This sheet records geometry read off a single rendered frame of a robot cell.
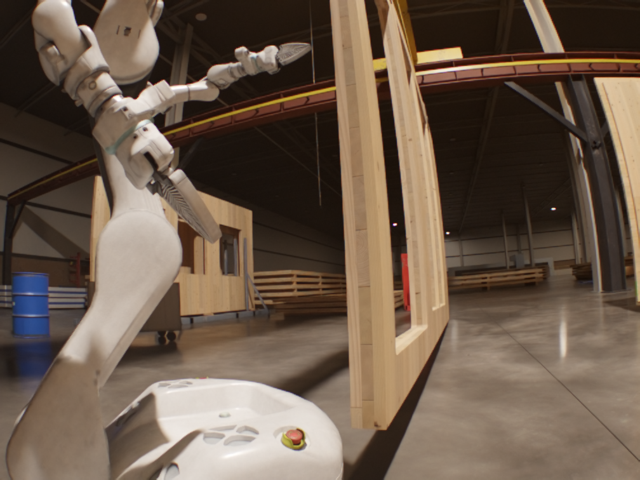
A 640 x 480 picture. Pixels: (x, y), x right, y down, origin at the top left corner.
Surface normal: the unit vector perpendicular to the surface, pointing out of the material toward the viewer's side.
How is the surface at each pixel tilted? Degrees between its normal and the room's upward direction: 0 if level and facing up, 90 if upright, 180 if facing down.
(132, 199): 90
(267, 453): 46
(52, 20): 102
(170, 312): 90
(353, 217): 87
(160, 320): 90
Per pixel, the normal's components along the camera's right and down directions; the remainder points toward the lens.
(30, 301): 0.74, -0.13
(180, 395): 0.54, -0.43
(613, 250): -0.33, -0.11
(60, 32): 0.61, 0.07
